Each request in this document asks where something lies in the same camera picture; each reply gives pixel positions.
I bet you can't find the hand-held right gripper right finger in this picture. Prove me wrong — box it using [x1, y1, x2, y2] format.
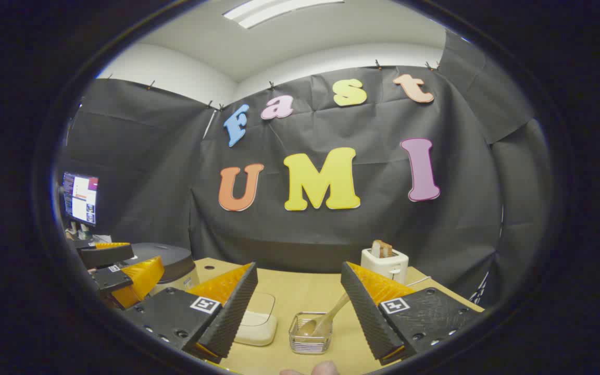
[341, 261, 486, 365]

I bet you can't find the white toaster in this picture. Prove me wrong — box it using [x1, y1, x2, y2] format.
[361, 247, 409, 284]

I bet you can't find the ceiling light panel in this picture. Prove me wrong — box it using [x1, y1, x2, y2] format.
[223, 0, 345, 29]

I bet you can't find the clear chopstick holder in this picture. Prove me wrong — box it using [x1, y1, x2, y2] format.
[289, 311, 333, 355]

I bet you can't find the white rice dish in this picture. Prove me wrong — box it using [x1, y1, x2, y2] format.
[233, 292, 278, 347]

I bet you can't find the monitor stand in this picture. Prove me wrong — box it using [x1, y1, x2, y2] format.
[68, 221, 95, 243]

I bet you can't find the computer monitor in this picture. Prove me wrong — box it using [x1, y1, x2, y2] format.
[62, 172, 99, 227]

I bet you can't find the dark grey rice cooker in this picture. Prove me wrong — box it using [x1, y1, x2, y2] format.
[123, 242, 200, 297]

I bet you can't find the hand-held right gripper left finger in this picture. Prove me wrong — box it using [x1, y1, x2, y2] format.
[122, 262, 259, 364]

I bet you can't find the black backdrop cloth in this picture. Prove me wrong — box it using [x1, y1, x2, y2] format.
[63, 31, 553, 308]

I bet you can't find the wooden spoon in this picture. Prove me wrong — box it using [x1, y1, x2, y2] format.
[298, 292, 352, 336]

